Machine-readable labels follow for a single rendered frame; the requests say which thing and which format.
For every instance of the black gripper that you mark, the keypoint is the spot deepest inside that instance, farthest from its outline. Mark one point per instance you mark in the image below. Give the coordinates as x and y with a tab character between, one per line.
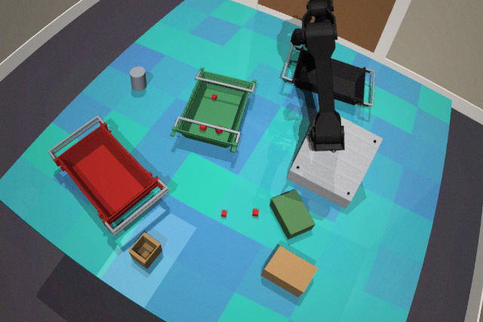
309	61

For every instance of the grey cylinder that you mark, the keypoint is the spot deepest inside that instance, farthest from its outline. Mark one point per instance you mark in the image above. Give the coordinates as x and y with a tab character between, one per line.
138	78

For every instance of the brown open-top box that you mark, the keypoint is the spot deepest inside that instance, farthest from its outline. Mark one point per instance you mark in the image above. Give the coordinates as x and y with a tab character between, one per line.
145	250

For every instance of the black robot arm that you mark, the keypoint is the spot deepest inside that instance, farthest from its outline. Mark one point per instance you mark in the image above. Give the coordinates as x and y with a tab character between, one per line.
319	39

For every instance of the green rectangular box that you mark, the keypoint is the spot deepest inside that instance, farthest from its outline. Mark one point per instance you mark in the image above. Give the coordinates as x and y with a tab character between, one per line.
292	215

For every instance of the tan rectangular block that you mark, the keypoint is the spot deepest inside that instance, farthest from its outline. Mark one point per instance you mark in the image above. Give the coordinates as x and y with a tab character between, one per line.
289	271

